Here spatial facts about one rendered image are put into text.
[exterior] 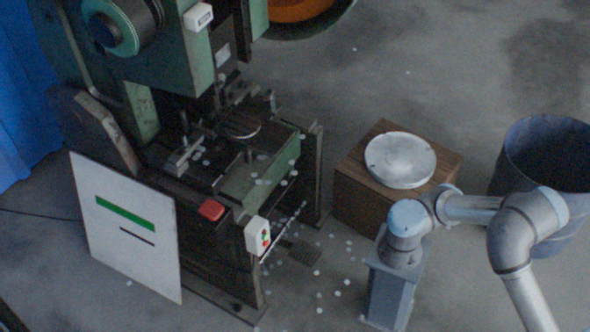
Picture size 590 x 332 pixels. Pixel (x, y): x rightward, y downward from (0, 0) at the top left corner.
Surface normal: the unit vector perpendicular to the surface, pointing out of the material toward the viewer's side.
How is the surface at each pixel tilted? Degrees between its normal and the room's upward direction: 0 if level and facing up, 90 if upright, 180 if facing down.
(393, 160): 0
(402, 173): 0
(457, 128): 0
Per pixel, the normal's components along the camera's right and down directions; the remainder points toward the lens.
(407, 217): -0.14, -0.60
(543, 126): -0.11, 0.73
